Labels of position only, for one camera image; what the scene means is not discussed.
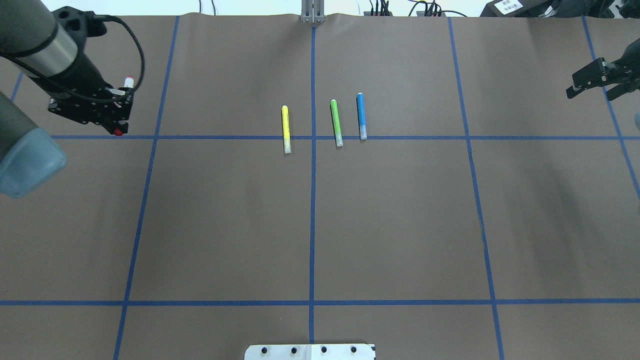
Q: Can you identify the green marker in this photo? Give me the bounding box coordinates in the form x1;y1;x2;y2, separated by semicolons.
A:
330;99;344;148

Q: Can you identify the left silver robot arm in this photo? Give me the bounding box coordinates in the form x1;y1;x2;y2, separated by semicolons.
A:
0;0;146;199

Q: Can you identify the yellow marker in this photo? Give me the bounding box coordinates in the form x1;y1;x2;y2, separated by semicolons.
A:
281;105;291;155

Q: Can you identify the blue marker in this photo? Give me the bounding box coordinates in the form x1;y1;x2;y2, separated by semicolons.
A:
356;92;368;141

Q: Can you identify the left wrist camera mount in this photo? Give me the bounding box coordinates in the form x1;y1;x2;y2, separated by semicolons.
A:
52;6;107;38

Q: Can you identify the aluminium frame post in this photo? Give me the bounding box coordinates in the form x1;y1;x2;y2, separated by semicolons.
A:
300;0;326;25

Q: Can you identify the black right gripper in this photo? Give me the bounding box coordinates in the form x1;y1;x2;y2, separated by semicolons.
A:
572;39;640;98

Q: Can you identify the red marker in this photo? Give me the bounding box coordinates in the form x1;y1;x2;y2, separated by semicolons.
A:
113;76;135;137

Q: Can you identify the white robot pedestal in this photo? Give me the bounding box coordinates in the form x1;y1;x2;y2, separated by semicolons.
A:
243;342;377;360

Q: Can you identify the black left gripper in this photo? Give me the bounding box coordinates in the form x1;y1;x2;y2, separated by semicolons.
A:
48;87;135;135

